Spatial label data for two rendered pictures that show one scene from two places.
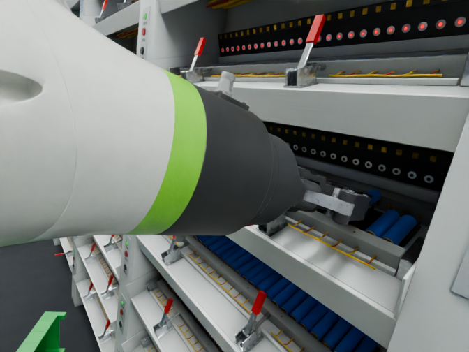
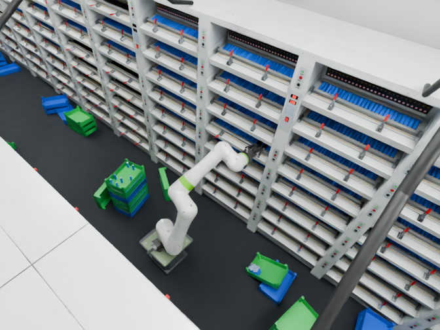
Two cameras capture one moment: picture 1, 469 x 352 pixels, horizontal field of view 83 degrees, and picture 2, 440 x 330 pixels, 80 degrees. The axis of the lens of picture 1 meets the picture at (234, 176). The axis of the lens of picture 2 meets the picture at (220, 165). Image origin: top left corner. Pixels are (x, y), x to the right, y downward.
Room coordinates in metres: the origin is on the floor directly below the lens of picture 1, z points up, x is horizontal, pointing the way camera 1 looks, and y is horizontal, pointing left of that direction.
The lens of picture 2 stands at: (-1.06, 0.52, 2.33)
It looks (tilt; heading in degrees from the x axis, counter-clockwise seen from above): 46 degrees down; 345
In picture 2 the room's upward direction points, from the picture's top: 7 degrees clockwise
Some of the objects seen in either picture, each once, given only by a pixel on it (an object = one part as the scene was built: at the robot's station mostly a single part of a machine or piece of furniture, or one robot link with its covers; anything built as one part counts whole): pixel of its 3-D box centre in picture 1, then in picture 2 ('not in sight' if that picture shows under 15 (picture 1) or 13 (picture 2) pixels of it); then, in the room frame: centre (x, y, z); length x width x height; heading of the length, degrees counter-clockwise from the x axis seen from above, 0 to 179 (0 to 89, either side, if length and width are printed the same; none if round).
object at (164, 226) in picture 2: not in sight; (165, 232); (0.01, 0.61, 0.45); 0.16 x 0.13 x 0.19; 22
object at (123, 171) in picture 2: not in sight; (125, 175); (0.64, 0.95, 0.44); 0.30 x 0.20 x 0.08; 146
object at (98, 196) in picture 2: not in sight; (108, 191); (0.73, 1.18, 0.10); 0.30 x 0.08 x 0.20; 152
